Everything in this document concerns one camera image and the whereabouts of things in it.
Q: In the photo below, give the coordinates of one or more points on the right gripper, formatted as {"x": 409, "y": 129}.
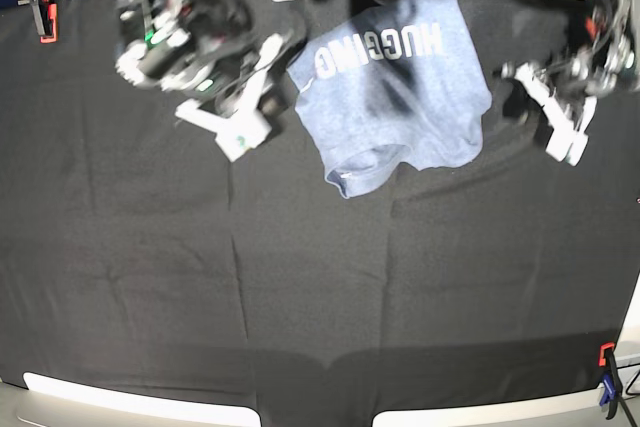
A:
{"x": 205, "y": 53}

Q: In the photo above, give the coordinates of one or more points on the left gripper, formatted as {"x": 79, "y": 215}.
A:
{"x": 567, "y": 84}

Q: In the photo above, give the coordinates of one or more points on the light blue t-shirt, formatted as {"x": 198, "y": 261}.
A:
{"x": 400, "y": 83}

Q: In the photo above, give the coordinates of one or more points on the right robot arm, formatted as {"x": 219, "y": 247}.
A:
{"x": 287, "y": 23}

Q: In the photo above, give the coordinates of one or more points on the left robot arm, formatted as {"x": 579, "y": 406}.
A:
{"x": 597, "y": 23}

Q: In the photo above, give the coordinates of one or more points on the black table cloth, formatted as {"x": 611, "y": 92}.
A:
{"x": 135, "y": 257}

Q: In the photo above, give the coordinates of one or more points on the orange clamp top left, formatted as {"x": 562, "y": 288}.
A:
{"x": 46, "y": 20}

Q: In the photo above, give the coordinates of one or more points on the orange blue clamp bottom right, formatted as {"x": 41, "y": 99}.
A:
{"x": 611, "y": 383}

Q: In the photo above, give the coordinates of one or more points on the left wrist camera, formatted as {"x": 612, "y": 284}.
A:
{"x": 568, "y": 139}

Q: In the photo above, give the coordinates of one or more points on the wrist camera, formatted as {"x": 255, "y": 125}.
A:
{"x": 247, "y": 128}
{"x": 568, "y": 139}

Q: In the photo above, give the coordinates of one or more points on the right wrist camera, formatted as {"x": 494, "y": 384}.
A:
{"x": 247, "y": 128}

